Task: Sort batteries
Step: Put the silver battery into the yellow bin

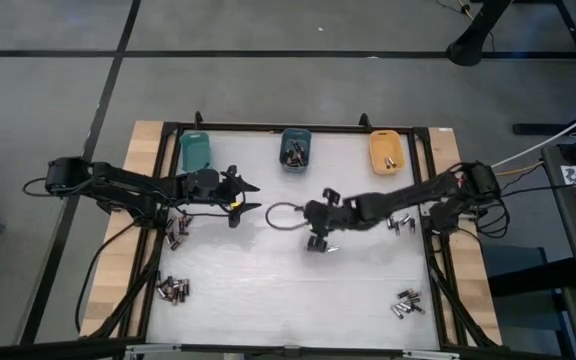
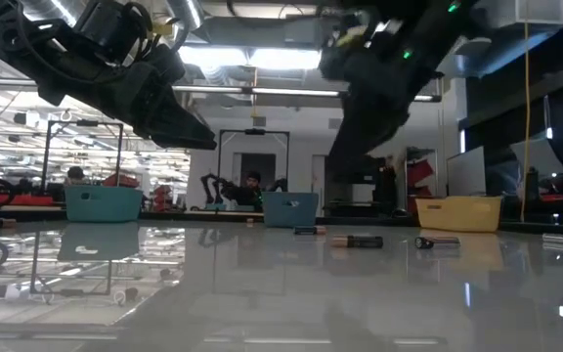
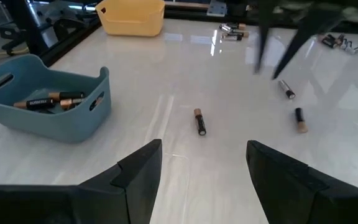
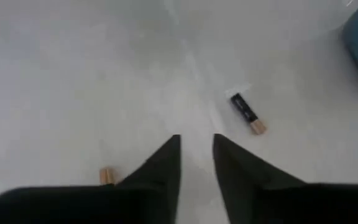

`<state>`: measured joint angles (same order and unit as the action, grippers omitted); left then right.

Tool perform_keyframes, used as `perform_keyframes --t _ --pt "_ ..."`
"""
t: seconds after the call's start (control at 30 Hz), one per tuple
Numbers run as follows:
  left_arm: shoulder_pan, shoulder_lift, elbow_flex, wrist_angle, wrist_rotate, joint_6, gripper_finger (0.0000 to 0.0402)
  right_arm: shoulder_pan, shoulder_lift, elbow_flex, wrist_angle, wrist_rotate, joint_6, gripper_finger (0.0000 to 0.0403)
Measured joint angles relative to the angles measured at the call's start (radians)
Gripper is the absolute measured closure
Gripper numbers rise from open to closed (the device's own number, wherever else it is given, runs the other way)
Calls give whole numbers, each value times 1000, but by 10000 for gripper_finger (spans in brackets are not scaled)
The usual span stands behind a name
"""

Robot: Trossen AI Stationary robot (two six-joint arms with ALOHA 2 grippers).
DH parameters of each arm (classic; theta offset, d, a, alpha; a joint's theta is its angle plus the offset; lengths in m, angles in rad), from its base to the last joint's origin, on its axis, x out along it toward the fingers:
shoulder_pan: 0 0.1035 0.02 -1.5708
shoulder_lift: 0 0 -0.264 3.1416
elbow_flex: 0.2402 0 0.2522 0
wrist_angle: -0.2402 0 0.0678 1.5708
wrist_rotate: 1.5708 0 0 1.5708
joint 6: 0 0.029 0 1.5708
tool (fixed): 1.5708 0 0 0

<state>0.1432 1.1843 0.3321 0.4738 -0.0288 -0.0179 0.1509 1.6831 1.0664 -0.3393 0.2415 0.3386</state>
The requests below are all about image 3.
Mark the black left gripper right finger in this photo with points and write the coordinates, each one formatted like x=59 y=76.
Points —
x=306 y=205

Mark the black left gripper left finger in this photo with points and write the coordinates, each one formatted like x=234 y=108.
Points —
x=57 y=205

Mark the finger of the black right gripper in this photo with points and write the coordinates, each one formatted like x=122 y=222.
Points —
x=266 y=25
x=309 y=31

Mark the blue-grey plastic bin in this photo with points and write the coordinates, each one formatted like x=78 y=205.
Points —
x=57 y=127

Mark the yellow plastic bin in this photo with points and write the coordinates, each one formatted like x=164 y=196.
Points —
x=132 y=25

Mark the black stand base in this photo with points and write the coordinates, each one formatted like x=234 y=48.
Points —
x=9 y=31

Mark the metal base plate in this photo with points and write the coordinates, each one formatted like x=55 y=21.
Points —
x=217 y=7

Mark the black corner bracket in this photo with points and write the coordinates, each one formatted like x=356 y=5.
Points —
x=65 y=29

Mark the black floor stand post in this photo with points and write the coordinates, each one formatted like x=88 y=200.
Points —
x=26 y=28

